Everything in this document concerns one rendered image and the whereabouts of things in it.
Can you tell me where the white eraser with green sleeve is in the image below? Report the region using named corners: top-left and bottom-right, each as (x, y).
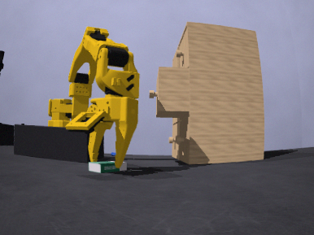
top-left (89, 161), bottom-right (127, 173)

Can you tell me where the wooden chest of drawers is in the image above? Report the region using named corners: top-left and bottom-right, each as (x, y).
top-left (172, 22), bottom-right (264, 164)

